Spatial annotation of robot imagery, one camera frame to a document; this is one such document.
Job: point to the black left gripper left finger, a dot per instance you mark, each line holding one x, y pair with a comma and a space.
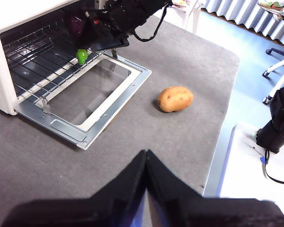
85, 212

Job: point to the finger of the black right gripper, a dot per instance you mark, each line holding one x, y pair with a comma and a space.
109, 43

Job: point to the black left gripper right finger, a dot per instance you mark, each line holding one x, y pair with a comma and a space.
203, 212

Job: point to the purple toy eggplant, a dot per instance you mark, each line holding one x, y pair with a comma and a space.
81, 55

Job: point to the oven door with glass window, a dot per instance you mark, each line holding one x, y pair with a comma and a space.
68, 132

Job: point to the white toaster oven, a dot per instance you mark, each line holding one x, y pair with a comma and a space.
0, 71

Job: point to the small blue tag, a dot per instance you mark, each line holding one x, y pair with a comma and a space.
263, 159

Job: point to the colourful toy food items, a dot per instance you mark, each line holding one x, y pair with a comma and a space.
180, 2
272, 4

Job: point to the white plastic stool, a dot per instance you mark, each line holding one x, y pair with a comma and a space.
190, 19

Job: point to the brown toy potato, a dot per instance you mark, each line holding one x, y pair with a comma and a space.
176, 99

